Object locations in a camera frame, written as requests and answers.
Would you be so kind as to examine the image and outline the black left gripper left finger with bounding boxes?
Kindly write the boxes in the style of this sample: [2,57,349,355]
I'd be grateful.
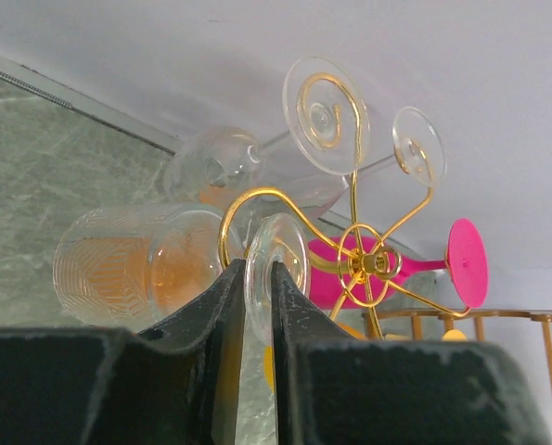
[0,260,245,444]

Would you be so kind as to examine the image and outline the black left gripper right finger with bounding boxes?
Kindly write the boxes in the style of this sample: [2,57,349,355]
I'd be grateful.
[271,263,552,444]

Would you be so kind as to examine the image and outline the patterned clear wine glass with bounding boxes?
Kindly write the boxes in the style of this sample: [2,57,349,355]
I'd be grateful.
[53,203,310,344]

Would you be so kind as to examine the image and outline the yellow wine glass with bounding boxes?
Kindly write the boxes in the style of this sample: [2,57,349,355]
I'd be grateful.
[263,324,467,392]

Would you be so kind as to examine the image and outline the pink wine glass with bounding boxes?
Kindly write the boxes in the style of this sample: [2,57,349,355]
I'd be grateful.
[305,217,490,311]

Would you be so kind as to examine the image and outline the wooden dish rack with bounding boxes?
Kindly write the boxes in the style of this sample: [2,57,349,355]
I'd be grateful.
[361,308,552,445]

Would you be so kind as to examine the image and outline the gold wire wine glass rack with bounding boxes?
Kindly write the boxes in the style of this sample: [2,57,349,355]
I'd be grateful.
[217,71,481,339]

